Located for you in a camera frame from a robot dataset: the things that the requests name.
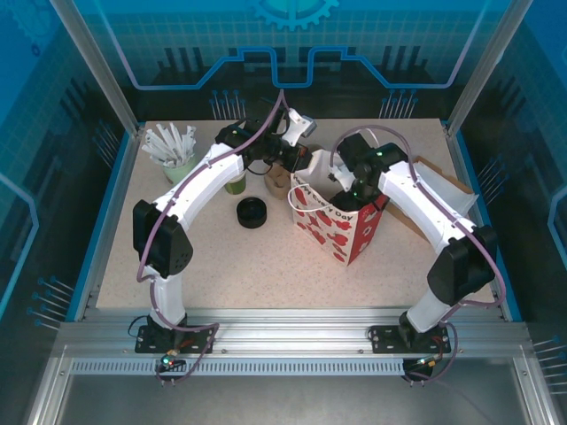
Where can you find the brown pulp cup carrier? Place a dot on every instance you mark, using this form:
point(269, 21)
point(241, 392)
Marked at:
point(277, 183)

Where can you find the red white paper gift bag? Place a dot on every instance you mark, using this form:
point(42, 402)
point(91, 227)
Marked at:
point(328, 230)

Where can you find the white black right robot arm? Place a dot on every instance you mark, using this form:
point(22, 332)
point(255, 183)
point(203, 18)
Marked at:
point(421, 203)

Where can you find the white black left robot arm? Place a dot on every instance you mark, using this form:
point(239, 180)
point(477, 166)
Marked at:
point(204, 181)

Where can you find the white paper-wrapped stick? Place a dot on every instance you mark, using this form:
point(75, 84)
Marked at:
point(160, 144)
point(167, 139)
point(176, 139)
point(188, 141)
point(157, 154)

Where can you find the mint green holder cup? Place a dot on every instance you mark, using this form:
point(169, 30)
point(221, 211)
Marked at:
point(177, 170)

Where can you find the small LED circuit board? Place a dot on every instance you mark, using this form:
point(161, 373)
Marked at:
point(426, 362)
point(170, 362)

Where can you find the aluminium frame post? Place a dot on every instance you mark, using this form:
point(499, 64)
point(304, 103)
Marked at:
point(105, 66)
point(480, 66)

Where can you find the blue aluminium table edge rail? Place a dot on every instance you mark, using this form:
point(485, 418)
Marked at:
point(113, 208)

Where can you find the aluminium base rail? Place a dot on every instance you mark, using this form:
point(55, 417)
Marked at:
point(288, 332)

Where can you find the aluminium frame bar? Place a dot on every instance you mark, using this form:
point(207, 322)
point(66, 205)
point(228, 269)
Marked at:
point(46, 389)
point(533, 389)

